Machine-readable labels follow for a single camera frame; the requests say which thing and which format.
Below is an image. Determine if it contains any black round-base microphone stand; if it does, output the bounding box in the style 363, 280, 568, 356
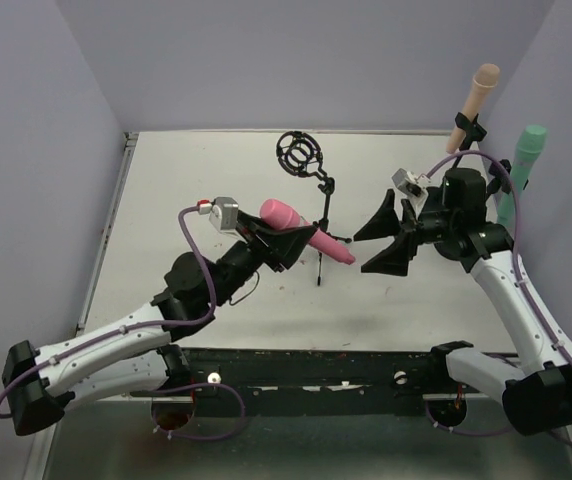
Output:
453, 112, 487, 166

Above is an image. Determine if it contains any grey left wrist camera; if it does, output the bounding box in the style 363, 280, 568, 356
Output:
197, 196, 239, 234

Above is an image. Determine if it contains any black clip round-base stand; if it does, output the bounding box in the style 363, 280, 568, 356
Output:
486, 159, 512, 200

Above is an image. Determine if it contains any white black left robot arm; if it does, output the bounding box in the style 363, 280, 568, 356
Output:
0, 204, 316, 436

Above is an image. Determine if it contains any mint green microphone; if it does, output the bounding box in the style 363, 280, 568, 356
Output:
497, 124, 548, 230

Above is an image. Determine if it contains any black tripod shock-mount stand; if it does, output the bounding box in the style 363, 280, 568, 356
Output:
275, 129, 353, 287

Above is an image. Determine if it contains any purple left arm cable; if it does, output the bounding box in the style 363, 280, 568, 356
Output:
0, 201, 247, 441

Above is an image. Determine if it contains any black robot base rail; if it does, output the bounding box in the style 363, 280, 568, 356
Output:
130, 344, 487, 417

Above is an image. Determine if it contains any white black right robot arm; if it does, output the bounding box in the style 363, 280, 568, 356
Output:
353, 168, 572, 436

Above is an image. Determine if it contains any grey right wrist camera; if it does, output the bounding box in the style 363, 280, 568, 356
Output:
392, 168, 432, 214

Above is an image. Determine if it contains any peach microphone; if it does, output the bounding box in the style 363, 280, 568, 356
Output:
446, 63, 501, 154

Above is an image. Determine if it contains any pink microphone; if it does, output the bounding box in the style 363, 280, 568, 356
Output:
258, 197, 356, 266

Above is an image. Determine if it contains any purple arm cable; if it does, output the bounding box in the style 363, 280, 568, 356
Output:
423, 150, 572, 447
0, 201, 247, 441

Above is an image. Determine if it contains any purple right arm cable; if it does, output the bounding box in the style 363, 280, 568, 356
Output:
423, 150, 572, 447

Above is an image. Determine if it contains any aluminium frame rail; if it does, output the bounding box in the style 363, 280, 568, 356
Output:
109, 392, 195, 405

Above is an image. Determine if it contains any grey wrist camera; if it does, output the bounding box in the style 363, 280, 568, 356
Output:
197, 196, 239, 234
392, 168, 432, 214

